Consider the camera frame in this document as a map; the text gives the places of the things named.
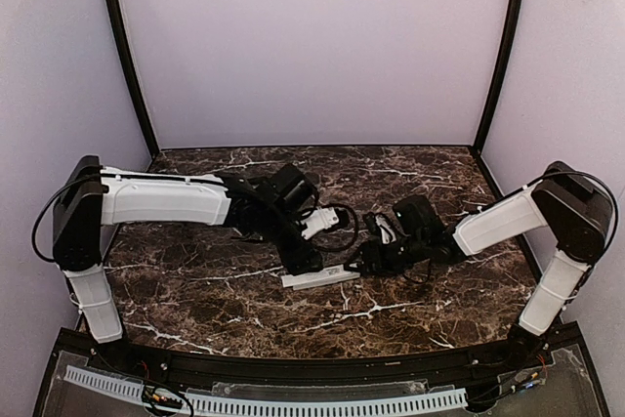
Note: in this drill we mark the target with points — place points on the white remote control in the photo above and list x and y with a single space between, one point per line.
328 276

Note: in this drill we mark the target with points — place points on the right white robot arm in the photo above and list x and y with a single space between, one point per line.
578 208

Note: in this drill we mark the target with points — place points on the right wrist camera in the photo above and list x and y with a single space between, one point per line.
380 225

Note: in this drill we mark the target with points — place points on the right grey cable duct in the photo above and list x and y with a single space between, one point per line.
206 405

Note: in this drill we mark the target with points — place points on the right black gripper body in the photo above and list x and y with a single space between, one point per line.
370 256

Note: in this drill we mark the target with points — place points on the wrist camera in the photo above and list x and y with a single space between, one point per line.
380 225
324 219

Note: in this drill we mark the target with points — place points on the black frame post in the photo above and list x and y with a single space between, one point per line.
131 77
508 35

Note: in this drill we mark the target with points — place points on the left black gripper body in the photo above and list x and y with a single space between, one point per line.
303 260

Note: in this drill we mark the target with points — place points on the black front rail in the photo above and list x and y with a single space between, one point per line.
472 365

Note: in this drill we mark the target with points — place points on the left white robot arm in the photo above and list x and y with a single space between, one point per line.
96 196

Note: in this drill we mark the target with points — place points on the grey cable duct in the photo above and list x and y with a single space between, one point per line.
126 389
206 405

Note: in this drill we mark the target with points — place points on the left black frame post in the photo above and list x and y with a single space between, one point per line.
131 77

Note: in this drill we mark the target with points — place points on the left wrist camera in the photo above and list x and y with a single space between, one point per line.
324 219

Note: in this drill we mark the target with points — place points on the left grey cable duct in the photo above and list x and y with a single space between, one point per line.
126 389

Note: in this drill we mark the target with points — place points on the right black frame post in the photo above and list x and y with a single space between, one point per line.
508 35

